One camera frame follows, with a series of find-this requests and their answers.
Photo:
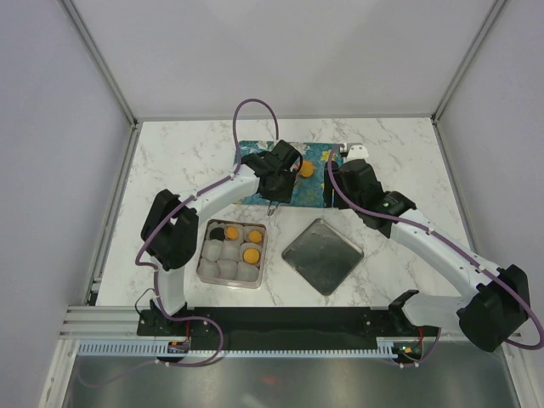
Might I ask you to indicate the square cookie tin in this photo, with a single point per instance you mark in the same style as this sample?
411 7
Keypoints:
220 262

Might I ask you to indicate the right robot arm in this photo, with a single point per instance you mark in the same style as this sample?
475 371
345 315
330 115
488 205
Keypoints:
492 302

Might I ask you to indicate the teal floral tray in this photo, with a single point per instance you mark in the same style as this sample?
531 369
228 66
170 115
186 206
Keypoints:
307 192

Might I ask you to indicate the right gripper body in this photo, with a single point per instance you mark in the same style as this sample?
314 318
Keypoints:
342 200

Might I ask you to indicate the black cookie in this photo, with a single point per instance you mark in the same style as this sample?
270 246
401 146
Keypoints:
217 234

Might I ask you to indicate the orange cookie small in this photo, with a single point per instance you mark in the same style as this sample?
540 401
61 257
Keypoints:
232 233

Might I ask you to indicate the white cable duct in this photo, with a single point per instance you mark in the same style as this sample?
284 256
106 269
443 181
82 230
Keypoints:
383 349

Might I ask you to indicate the metal tongs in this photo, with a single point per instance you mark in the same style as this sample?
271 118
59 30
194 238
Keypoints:
271 208

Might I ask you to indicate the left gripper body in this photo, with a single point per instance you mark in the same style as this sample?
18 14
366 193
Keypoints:
282 191

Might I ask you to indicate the square metal tin lid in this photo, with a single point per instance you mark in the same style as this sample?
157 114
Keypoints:
322 256

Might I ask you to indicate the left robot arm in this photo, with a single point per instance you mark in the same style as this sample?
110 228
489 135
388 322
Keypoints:
170 231

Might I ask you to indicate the round dotted orange cookie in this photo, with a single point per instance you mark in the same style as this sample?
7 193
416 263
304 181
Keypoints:
251 256

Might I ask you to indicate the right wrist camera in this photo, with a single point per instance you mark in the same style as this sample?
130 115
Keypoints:
353 151

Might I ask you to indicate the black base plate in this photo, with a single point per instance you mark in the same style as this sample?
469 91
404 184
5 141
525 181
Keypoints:
282 327

